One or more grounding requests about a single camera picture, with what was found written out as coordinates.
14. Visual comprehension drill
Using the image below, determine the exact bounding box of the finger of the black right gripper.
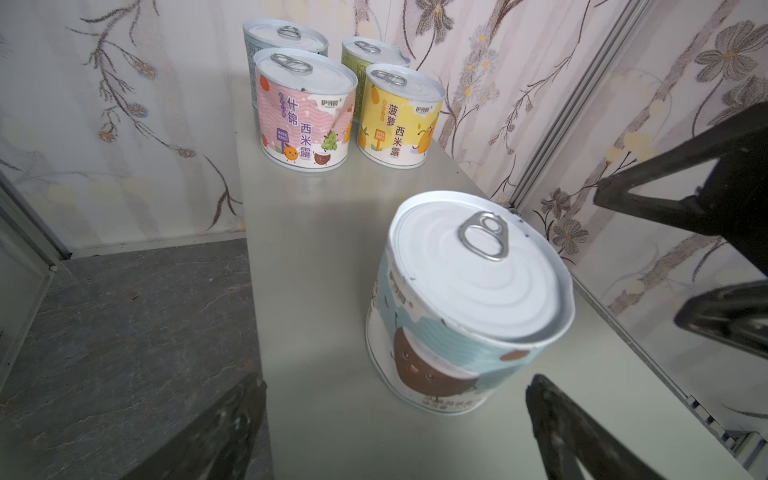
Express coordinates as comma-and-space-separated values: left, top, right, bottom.
593, 102, 767, 239
674, 280, 767, 359

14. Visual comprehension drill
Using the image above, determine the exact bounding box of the yellow label can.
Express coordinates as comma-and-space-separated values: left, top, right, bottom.
358, 63, 446, 169

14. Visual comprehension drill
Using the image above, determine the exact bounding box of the blue brown label can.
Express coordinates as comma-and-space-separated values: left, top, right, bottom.
243, 18, 329, 107

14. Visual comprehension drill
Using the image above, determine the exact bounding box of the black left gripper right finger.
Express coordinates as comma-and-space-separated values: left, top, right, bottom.
526, 374, 661, 479

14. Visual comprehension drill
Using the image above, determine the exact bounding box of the green label can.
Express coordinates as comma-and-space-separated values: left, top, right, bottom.
341, 36, 410, 123

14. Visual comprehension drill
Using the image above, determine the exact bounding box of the pink label can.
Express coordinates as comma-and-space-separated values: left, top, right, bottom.
252, 48, 358, 172

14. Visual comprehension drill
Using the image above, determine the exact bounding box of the teal label can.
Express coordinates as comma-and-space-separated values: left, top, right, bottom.
366, 191, 576, 415

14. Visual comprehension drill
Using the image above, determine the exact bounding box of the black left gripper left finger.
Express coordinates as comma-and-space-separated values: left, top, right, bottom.
124, 372, 267, 479

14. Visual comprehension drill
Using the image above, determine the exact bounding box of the grey metal cabinet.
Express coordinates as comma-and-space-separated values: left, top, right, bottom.
231, 73, 747, 479

